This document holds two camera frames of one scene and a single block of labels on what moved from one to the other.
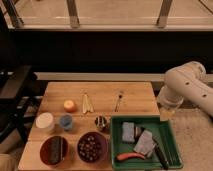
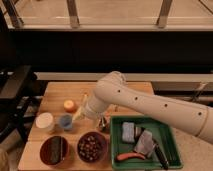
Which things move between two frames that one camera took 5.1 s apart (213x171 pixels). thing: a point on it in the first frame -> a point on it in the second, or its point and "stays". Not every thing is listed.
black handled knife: x=165 y=164 stays
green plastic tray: x=163 y=135 stays
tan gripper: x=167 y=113 -> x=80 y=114
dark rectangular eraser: x=55 y=150 stays
